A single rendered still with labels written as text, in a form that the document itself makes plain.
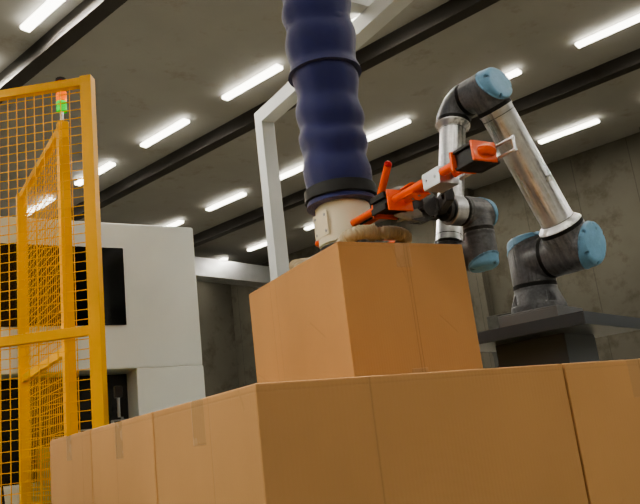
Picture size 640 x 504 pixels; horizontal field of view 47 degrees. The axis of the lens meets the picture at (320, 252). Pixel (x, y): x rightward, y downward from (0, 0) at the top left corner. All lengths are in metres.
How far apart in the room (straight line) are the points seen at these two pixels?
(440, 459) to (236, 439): 0.31
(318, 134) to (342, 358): 0.74
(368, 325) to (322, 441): 0.86
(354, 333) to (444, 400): 0.70
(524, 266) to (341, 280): 0.96
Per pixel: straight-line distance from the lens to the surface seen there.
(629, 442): 1.46
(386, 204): 2.01
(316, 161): 2.24
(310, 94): 2.33
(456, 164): 1.81
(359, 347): 1.82
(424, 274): 1.98
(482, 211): 2.22
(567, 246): 2.53
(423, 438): 1.12
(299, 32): 2.42
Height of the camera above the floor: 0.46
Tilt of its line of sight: 14 degrees up
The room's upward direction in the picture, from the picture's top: 7 degrees counter-clockwise
